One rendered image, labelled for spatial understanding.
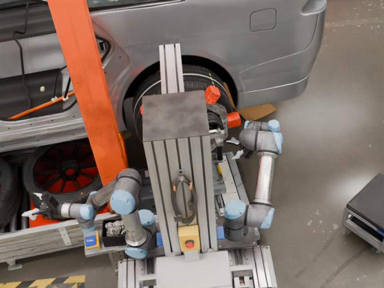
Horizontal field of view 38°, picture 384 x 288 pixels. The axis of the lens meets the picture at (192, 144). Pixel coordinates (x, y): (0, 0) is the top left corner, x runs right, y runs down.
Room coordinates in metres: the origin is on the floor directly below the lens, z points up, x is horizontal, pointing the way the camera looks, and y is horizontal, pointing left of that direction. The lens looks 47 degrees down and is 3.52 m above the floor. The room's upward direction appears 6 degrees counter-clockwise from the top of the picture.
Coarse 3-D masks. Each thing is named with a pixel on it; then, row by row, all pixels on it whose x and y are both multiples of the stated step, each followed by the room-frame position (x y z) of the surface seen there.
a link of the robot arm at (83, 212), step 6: (72, 204) 1.76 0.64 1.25; (78, 204) 1.76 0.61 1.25; (84, 204) 1.75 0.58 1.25; (72, 210) 1.72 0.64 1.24; (78, 210) 1.72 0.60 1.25; (84, 210) 1.71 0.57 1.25; (90, 210) 1.72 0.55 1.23; (72, 216) 1.71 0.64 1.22; (78, 216) 1.70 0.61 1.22; (84, 216) 1.69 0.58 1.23; (90, 216) 1.70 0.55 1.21
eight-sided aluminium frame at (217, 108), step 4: (208, 104) 2.58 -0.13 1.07; (216, 104) 2.63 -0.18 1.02; (208, 108) 2.58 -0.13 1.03; (212, 108) 2.58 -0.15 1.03; (216, 108) 2.59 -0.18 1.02; (220, 108) 2.60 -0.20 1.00; (224, 108) 2.63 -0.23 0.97; (216, 112) 2.59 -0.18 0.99; (220, 112) 2.59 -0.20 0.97; (224, 112) 2.59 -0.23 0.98; (220, 116) 2.63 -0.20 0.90; (224, 116) 2.59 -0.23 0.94; (224, 120) 2.59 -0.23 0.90; (224, 124) 2.59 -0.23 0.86; (224, 128) 2.60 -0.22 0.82; (212, 140) 2.62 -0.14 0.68; (212, 144) 2.59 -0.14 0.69; (212, 148) 2.58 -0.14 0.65
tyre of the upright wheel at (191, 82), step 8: (184, 64) 2.87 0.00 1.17; (160, 72) 2.83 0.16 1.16; (184, 72) 2.79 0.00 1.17; (192, 72) 2.80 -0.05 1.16; (200, 72) 2.81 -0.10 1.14; (208, 72) 2.85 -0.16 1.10; (152, 80) 2.79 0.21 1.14; (160, 80) 2.75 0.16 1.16; (184, 80) 2.71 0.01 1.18; (192, 80) 2.72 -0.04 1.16; (200, 80) 2.72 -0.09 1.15; (208, 80) 2.75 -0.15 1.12; (216, 80) 2.81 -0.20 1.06; (144, 88) 2.77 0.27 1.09; (152, 88) 2.72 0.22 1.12; (160, 88) 2.69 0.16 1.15; (184, 88) 2.65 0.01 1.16; (192, 88) 2.65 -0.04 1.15; (200, 88) 2.66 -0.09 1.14; (224, 88) 2.81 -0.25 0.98; (136, 96) 2.80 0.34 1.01; (224, 96) 2.69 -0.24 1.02; (224, 104) 2.68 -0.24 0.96; (136, 112) 2.68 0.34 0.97; (232, 112) 2.69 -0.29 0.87; (136, 120) 2.63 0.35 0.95; (136, 128) 2.62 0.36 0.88
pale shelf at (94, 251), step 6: (84, 234) 2.12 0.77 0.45; (90, 234) 2.11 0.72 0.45; (96, 234) 2.11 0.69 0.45; (84, 240) 2.07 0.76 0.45; (102, 246) 2.01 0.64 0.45; (114, 246) 2.00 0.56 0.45; (120, 246) 2.00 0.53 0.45; (90, 252) 1.98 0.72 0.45; (96, 252) 1.97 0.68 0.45; (102, 252) 1.97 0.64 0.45; (108, 252) 1.98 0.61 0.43
